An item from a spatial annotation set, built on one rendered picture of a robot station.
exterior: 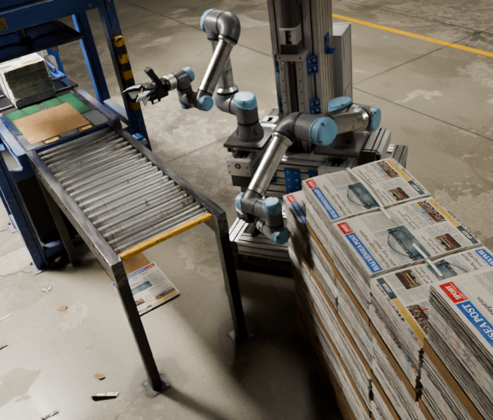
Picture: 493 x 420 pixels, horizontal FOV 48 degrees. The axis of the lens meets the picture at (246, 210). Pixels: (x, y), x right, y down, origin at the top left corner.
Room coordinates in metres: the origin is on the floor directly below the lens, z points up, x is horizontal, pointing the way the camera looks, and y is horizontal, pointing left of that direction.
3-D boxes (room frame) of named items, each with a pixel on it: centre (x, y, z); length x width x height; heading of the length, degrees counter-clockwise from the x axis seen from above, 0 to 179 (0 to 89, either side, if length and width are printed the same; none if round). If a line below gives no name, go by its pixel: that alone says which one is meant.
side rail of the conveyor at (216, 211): (2.62, 0.43, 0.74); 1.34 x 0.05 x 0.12; 28
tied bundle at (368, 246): (1.39, -0.48, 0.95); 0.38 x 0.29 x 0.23; 101
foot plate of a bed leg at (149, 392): (1.82, 0.57, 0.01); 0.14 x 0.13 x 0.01; 118
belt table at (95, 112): (3.40, 1.13, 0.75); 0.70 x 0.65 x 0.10; 28
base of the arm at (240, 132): (2.69, -0.08, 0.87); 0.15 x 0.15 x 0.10
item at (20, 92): (3.91, 1.40, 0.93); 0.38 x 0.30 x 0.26; 28
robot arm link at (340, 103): (2.46, -0.53, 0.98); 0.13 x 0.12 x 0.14; 45
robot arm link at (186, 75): (2.64, 0.21, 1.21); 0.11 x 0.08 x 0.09; 127
